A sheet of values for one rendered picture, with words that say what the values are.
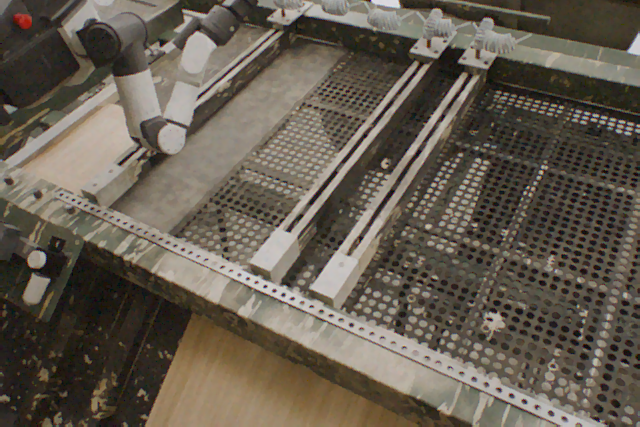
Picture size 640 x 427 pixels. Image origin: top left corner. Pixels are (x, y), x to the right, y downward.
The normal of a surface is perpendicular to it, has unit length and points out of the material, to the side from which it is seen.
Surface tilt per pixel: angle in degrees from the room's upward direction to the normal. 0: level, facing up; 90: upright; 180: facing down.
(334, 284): 56
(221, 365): 90
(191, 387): 90
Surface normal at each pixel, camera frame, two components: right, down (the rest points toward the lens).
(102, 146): -0.07, -0.72
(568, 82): -0.51, 0.62
